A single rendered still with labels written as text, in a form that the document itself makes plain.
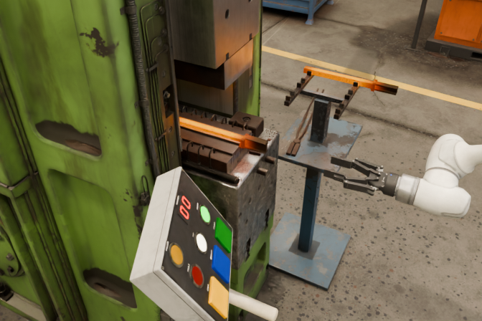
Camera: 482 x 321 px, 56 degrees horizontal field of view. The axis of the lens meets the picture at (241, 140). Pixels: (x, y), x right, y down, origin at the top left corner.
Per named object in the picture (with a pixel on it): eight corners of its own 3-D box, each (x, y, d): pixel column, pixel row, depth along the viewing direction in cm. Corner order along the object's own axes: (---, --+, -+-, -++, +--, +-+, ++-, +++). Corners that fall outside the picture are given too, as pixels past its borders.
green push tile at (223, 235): (232, 232, 133) (218, 217, 129) (231, 252, 127) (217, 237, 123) (227, 234, 134) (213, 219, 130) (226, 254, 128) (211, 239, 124)
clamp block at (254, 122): (264, 130, 185) (265, 117, 181) (254, 142, 179) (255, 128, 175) (237, 123, 189) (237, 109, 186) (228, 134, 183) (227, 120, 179)
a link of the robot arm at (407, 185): (414, 193, 150) (396, 188, 152) (421, 172, 145) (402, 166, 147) (409, 211, 144) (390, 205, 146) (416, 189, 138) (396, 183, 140)
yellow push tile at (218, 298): (229, 291, 117) (213, 275, 113) (227, 318, 111) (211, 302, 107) (223, 293, 117) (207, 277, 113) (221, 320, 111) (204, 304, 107)
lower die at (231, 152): (251, 147, 176) (251, 129, 171) (227, 177, 162) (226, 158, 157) (161, 120, 192) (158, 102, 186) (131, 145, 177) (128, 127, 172)
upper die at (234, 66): (252, 64, 155) (252, 37, 150) (224, 90, 141) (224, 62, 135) (150, 41, 170) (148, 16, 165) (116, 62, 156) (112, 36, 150)
